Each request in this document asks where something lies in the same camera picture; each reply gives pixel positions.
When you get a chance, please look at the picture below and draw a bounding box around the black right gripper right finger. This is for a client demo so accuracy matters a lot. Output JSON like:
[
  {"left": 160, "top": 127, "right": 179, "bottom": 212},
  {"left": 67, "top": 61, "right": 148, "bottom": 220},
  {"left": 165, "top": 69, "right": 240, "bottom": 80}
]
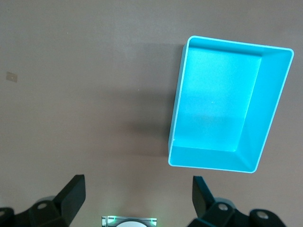
[{"left": 188, "top": 175, "right": 286, "bottom": 227}]

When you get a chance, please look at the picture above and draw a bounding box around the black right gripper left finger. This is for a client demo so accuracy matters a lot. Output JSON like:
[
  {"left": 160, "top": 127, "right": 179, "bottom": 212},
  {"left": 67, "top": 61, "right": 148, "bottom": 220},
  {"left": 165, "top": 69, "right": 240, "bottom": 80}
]
[{"left": 0, "top": 174, "right": 86, "bottom": 227}]

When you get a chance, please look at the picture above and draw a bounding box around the cyan plastic bin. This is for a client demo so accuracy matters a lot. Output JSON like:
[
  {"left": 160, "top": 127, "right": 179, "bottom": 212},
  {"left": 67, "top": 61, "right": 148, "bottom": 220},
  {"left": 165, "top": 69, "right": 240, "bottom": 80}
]
[{"left": 168, "top": 35, "right": 295, "bottom": 175}]

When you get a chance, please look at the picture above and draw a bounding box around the brown tape patch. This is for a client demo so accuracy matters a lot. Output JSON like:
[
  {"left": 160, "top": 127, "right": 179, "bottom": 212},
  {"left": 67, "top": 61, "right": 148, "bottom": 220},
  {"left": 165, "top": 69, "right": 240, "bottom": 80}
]
[{"left": 6, "top": 71, "right": 18, "bottom": 83}]

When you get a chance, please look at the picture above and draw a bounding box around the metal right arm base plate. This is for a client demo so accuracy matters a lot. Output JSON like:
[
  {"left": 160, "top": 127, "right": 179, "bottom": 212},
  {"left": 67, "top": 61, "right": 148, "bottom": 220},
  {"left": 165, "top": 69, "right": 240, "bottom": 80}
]
[{"left": 101, "top": 215, "right": 158, "bottom": 227}]

